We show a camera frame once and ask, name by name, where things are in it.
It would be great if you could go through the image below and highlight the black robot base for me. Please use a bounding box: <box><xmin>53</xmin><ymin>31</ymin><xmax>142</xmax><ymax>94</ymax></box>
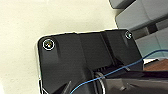
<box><xmin>37</xmin><ymin>29</ymin><xmax>148</xmax><ymax>94</ymax></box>

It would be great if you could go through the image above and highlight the thin blue cable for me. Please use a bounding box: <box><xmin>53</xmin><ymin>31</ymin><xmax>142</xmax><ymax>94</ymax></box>
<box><xmin>71</xmin><ymin>52</ymin><xmax>168</xmax><ymax>94</ymax></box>

